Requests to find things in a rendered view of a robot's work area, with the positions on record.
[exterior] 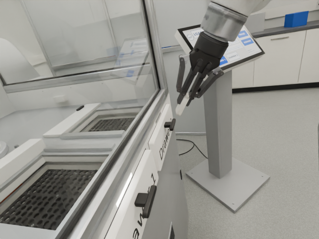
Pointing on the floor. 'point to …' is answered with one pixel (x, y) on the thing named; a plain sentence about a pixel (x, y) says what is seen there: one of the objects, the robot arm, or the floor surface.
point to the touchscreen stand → (224, 152)
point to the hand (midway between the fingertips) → (182, 104)
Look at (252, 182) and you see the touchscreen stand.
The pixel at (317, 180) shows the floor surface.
